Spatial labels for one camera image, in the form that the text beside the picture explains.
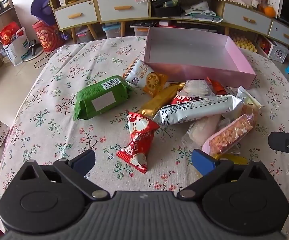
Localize yellow egg tray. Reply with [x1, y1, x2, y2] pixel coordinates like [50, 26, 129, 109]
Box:
[230, 34, 257, 53]

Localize red candy bag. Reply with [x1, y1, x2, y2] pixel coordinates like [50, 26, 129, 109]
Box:
[116, 112, 160, 174]

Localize pink nougat pack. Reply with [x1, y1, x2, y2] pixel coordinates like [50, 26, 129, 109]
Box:
[202, 106, 259, 157]

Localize orange fruits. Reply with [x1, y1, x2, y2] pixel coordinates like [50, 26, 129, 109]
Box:
[251, 0, 276, 18]

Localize clear white cake packet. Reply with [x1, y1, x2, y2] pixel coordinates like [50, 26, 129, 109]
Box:
[181, 80, 215, 98]

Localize clear rice cracker pack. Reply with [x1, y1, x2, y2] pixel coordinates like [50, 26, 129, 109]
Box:
[181, 114, 221, 151]

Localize black storage tray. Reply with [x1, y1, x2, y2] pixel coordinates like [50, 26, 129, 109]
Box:
[151, 0, 185, 18]

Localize green snack pack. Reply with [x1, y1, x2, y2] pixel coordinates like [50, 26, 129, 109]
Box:
[73, 75, 133, 120]

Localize wooden tv cabinet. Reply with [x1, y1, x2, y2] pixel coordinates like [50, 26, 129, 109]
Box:
[49, 0, 289, 46]

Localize white decorative box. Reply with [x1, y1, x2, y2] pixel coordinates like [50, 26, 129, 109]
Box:
[256, 34, 289, 63]

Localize red lantern bag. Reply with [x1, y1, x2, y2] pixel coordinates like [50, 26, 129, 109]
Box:
[32, 20, 65, 52]

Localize floral tablecloth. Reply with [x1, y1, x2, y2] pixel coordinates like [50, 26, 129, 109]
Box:
[0, 36, 289, 235]

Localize silver oreo pack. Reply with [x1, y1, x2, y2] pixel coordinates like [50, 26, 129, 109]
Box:
[153, 95, 242, 126]

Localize gold snack bar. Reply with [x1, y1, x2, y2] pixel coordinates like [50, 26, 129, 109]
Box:
[138, 82, 185, 118]

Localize lotus root chip packet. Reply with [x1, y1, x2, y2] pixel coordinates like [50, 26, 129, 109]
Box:
[123, 58, 168, 97]

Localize white shopping bag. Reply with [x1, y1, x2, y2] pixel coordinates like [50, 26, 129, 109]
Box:
[0, 21, 29, 66]

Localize yellow snack packet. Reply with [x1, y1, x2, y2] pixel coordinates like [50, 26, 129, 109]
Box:
[213, 153, 248, 165]

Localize pale green biscuit packet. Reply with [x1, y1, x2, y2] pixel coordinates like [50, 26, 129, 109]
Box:
[236, 86, 262, 109]

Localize pink cardboard box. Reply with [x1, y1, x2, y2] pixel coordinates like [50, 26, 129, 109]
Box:
[144, 27, 256, 89]

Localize orange white snack packet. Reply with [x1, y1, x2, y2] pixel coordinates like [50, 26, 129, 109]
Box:
[207, 77, 227, 95]

